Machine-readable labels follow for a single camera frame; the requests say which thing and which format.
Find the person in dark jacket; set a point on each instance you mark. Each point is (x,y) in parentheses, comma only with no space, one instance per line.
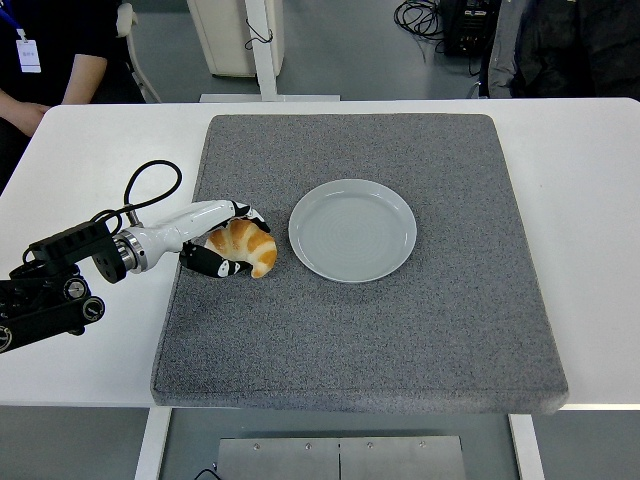
(560,50)

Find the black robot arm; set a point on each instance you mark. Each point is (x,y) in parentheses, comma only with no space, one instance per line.
(55,300)

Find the golden croissant bread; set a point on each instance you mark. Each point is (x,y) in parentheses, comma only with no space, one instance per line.
(255,245)

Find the grey metal plate with screws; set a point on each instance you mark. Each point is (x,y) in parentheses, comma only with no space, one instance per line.
(340,460)

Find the white table leg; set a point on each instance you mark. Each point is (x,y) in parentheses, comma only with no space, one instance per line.
(150,445)
(526,450)

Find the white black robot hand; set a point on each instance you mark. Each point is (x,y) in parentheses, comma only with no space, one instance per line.
(190,222)

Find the person's forearm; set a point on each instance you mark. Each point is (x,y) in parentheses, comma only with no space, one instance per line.
(85,77)

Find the white name badge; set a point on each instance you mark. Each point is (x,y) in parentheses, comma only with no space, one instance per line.
(28,56)

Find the grey felt mat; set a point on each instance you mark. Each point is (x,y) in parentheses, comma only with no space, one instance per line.
(350,340)

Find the white chair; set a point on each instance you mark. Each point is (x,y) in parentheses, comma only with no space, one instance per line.
(131,55)

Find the grey round plate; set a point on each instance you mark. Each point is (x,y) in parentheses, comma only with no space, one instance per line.
(352,230)

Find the white post with base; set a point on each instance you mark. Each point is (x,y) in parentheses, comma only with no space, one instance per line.
(264,65)

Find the black equipment box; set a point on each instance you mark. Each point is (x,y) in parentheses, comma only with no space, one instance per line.
(470,27)

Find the person's hand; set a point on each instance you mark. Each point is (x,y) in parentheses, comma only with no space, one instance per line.
(20,115)

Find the seated person with badge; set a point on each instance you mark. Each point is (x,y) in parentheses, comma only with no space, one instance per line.
(65,25)

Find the white cabinet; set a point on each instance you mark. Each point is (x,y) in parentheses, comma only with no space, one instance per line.
(222,35)

